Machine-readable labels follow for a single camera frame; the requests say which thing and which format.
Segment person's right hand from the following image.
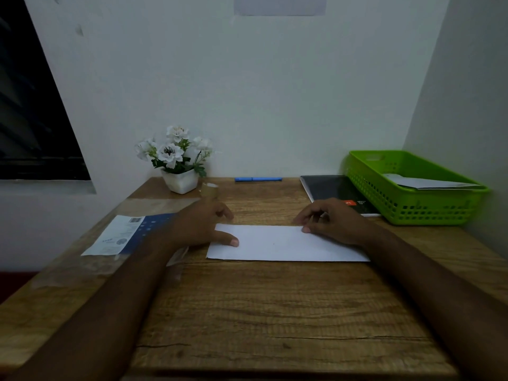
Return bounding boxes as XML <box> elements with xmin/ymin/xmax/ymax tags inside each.
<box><xmin>293</xmin><ymin>197</ymin><xmax>374</xmax><ymax>247</ymax></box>

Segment person's left hand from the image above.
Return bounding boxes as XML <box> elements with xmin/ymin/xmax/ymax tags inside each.
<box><xmin>169</xmin><ymin>198</ymin><xmax>240</xmax><ymax>251</ymax></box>

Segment white paper sheet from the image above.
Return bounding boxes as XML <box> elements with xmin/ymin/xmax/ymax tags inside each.
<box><xmin>206</xmin><ymin>224</ymin><xmax>371</xmax><ymax>262</ymax></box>

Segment person's left forearm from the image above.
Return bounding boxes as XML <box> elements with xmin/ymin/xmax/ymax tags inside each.
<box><xmin>6</xmin><ymin>218</ymin><xmax>189</xmax><ymax>381</ymax></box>

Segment person's right forearm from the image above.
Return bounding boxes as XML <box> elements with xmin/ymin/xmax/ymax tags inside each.
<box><xmin>362</xmin><ymin>223</ymin><xmax>508</xmax><ymax>381</ymax></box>

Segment black notebook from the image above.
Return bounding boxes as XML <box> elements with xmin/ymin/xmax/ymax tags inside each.
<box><xmin>300</xmin><ymin>175</ymin><xmax>382</xmax><ymax>217</ymax></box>

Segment white flowers in white pot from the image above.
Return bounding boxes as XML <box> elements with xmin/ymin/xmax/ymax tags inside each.
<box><xmin>134</xmin><ymin>124</ymin><xmax>214</xmax><ymax>195</ymax></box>

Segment green plastic basket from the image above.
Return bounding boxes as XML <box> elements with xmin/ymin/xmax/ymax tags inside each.
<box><xmin>344</xmin><ymin>150</ymin><xmax>490</xmax><ymax>226</ymax></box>

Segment white folded paper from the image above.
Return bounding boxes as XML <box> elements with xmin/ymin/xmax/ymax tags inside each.
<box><xmin>383</xmin><ymin>173</ymin><xmax>483</xmax><ymax>190</ymax></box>

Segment dark window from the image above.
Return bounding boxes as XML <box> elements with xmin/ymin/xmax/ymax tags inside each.
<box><xmin>0</xmin><ymin>0</ymin><xmax>92</xmax><ymax>181</ymax></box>

